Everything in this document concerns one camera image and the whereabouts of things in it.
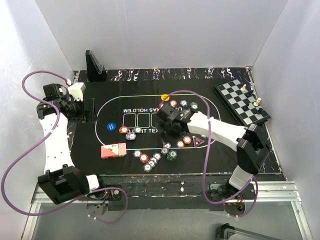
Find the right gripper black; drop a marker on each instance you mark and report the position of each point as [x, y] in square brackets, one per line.
[163, 127]

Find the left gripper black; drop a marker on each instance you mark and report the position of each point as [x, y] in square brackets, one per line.
[90, 114]

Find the red chips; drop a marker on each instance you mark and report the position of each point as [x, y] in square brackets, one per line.
[173, 103]
[186, 140]
[123, 130]

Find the green chips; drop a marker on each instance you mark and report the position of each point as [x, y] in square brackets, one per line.
[194, 105]

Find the black triangular dealer button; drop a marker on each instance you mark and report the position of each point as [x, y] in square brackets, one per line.
[197, 141]

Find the green poker chip stack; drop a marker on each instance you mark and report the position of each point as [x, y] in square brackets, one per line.
[171, 155]

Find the red poker chip stack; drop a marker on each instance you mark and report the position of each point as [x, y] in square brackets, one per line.
[144, 158]

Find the red playing card deck box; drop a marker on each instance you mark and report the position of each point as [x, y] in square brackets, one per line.
[113, 150]

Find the blue poker chip stack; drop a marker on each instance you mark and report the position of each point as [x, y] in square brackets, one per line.
[152, 162]

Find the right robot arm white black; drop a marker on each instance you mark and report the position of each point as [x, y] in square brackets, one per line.
[251, 144]

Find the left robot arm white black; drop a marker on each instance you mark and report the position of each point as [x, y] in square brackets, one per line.
[61, 180]

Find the yellow round blind button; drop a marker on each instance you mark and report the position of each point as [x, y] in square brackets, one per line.
[165, 97]

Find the blue round blind button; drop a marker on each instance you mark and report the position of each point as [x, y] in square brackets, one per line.
[111, 126]

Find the black card shoe holder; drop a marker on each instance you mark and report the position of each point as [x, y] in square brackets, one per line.
[96, 72]

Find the black silver chess board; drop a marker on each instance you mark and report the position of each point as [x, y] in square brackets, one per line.
[231, 95]

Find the black chess pawn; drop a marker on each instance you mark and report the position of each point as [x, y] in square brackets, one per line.
[246, 107]

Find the white chess piece tall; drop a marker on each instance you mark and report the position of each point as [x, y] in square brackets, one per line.
[243, 88]

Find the black chess piece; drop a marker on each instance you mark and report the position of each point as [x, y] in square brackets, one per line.
[250, 93]

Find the black case bottom corner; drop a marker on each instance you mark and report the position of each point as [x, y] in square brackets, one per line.
[228, 232]

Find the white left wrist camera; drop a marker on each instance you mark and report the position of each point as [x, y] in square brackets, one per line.
[77, 91]

